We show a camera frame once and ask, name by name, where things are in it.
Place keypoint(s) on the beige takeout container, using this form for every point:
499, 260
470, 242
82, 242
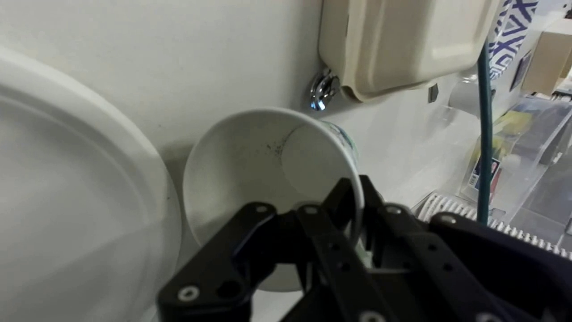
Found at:
404, 41

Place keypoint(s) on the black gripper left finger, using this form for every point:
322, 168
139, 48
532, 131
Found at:
225, 261

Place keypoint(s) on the white printed paper cup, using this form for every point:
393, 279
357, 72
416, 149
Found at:
250, 161

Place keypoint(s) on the white ribbed tray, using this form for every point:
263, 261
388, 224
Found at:
524, 234

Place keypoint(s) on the small cardboard box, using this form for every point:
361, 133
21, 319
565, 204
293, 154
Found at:
550, 59

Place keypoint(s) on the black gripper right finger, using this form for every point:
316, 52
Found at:
440, 268

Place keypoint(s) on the large white plate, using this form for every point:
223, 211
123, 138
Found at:
71, 202

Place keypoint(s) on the blue patterned paper plate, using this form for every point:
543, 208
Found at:
511, 36

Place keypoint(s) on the chrome metal knob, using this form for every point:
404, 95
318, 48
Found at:
323, 90

